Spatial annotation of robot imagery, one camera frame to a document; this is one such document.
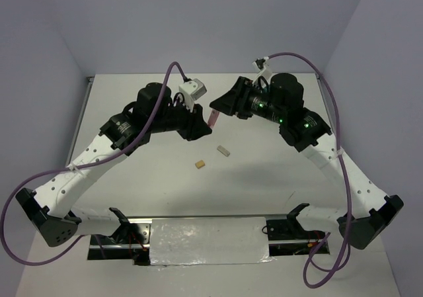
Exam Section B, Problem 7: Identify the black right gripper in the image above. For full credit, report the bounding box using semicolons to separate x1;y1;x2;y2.
208;75;285;123

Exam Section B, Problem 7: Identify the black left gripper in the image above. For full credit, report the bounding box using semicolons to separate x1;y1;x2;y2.
149;96;212;142

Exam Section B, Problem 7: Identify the grey white eraser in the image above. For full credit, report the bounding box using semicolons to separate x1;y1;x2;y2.
217;146;230;157

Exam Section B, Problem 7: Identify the tan yellow eraser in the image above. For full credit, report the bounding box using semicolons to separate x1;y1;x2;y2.
195;160;205;169

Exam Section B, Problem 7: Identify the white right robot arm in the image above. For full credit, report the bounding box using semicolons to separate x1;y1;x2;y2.
210;73;404;249

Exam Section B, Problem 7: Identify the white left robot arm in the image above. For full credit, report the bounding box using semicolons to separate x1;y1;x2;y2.
15;79;212;247

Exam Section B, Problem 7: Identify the silver foil cover plate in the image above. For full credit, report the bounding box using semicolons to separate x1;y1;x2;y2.
149;217;272;266

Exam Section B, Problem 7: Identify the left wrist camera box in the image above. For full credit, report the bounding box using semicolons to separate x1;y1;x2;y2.
178;79;207;112

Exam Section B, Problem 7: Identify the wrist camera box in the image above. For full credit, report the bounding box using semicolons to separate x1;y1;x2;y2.
178;79;207;112
252;56;273;84

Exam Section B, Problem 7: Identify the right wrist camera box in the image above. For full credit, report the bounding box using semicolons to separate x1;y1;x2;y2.
252;56;273;84

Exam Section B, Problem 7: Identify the metal base rail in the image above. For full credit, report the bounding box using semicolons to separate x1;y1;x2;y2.
87;216;325;267

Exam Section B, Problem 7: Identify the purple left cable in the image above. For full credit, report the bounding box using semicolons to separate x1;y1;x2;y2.
0;61;189;265

